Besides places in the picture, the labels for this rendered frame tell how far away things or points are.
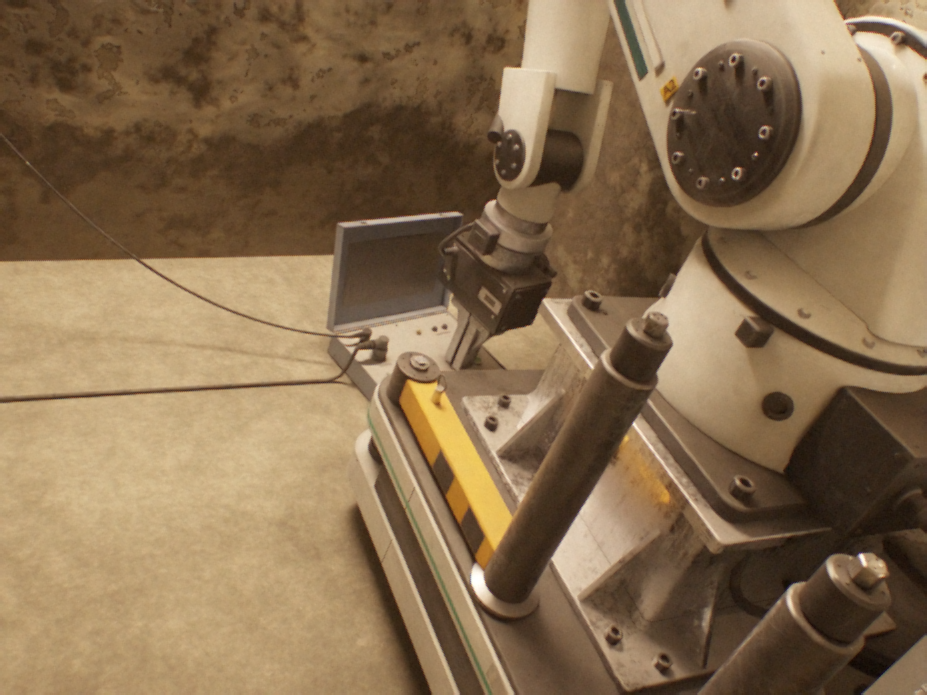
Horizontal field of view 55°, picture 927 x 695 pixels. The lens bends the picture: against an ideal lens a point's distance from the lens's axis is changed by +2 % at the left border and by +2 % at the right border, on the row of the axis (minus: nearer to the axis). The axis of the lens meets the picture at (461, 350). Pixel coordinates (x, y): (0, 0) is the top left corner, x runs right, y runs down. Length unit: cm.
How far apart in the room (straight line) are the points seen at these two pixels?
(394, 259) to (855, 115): 127
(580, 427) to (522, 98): 90
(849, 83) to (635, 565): 72
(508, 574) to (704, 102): 70
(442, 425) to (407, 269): 85
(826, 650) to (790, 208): 56
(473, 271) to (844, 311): 94
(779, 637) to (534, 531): 41
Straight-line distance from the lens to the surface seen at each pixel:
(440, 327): 228
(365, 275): 215
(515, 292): 190
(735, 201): 121
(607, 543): 143
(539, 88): 179
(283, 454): 187
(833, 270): 131
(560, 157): 184
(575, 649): 135
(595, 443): 110
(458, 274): 201
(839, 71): 121
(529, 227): 189
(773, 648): 93
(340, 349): 211
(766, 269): 127
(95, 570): 164
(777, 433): 130
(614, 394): 106
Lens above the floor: 131
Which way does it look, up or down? 34 degrees down
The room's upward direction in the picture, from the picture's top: 23 degrees clockwise
